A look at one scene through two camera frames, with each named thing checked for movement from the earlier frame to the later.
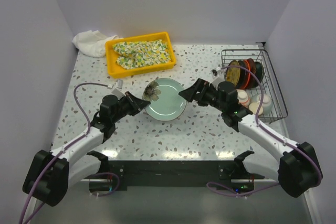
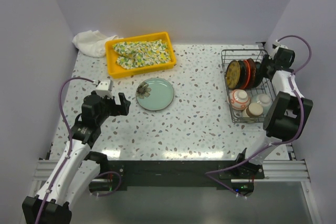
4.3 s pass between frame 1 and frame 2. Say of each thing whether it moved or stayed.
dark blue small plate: stayed
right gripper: moved
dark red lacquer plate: stayed
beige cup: stayed
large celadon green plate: moved
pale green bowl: stayed
